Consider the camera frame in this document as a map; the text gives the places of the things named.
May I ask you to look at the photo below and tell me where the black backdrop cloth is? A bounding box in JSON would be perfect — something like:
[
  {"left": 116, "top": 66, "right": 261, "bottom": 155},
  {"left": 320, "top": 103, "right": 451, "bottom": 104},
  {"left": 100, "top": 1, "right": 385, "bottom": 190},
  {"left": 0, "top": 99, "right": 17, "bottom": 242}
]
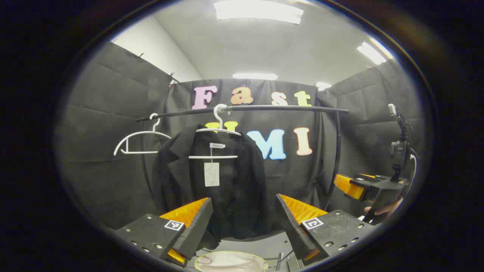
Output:
[{"left": 57, "top": 42, "right": 426, "bottom": 233}]

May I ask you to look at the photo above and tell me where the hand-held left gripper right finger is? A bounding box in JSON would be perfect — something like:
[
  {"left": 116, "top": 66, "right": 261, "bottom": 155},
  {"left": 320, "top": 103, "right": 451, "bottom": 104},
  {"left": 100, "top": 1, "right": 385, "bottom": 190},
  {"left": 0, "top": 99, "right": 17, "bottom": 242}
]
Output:
[{"left": 276, "top": 193, "right": 377, "bottom": 266}]

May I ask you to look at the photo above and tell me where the white plastic clothes hanger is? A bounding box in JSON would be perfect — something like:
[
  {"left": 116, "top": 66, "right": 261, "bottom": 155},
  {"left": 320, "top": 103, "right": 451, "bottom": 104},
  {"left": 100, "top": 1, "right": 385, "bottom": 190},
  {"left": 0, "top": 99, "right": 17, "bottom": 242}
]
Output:
[
  {"left": 188, "top": 104, "right": 242, "bottom": 159},
  {"left": 113, "top": 113, "right": 172, "bottom": 156}
]

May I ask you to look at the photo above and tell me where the black knit jacket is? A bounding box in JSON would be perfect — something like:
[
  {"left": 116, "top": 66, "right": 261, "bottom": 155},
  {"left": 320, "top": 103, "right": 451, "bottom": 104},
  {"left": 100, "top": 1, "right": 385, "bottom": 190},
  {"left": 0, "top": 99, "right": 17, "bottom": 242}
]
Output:
[{"left": 152, "top": 124, "right": 271, "bottom": 250}]

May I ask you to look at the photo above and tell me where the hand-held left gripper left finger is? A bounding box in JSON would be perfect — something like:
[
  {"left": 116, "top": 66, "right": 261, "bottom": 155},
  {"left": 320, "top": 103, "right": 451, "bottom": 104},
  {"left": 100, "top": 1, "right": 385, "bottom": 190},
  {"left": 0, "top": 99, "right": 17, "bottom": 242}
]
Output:
[{"left": 115, "top": 197, "right": 214, "bottom": 267}]

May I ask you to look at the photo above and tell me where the white mesh laundry hamper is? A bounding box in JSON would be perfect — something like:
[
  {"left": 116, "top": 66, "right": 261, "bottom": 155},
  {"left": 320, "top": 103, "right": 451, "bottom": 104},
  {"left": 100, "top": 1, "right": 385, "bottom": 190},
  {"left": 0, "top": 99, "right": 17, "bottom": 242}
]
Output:
[{"left": 194, "top": 250, "right": 268, "bottom": 272}]

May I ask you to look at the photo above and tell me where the large ceiling light panel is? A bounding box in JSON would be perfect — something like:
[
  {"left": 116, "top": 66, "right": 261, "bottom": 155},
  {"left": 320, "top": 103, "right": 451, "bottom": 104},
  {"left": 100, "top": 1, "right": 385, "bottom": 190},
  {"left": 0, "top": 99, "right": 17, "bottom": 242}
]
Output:
[{"left": 213, "top": 0, "right": 304, "bottom": 25}]

